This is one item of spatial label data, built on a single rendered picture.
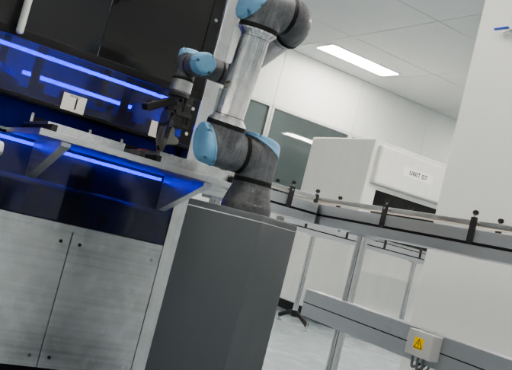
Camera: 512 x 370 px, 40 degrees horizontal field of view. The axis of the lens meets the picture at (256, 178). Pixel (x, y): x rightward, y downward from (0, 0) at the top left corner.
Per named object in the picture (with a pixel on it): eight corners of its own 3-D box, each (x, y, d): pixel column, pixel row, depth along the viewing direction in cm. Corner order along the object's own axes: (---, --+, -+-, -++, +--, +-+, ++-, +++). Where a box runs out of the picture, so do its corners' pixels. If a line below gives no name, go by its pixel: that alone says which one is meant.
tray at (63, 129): (20, 131, 247) (24, 121, 247) (91, 151, 260) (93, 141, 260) (45, 132, 217) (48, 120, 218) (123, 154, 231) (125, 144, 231)
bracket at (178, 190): (155, 208, 266) (164, 176, 267) (162, 211, 267) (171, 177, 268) (194, 219, 237) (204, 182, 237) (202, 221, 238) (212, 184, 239)
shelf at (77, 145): (5, 132, 244) (7, 127, 244) (182, 182, 279) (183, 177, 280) (39, 133, 203) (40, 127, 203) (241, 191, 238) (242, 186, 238)
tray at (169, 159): (122, 157, 254) (124, 148, 254) (185, 176, 267) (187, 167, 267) (158, 161, 225) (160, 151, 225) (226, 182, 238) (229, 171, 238)
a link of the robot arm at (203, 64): (228, 59, 231) (213, 61, 241) (199, 47, 225) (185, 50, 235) (222, 81, 231) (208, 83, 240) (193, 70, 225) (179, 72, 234)
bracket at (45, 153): (24, 176, 240) (34, 139, 241) (33, 178, 242) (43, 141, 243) (49, 183, 211) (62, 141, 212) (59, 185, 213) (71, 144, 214)
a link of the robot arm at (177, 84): (177, 77, 235) (168, 78, 242) (174, 90, 235) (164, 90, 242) (196, 84, 239) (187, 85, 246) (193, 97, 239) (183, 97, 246)
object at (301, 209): (182, 186, 281) (193, 149, 282) (167, 184, 294) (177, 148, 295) (316, 224, 316) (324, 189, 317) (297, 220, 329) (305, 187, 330)
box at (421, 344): (403, 352, 251) (409, 326, 252) (413, 353, 254) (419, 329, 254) (427, 362, 241) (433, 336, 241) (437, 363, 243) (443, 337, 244)
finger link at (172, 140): (177, 155, 237) (183, 129, 238) (161, 151, 234) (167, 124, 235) (173, 156, 239) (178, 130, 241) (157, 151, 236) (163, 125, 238)
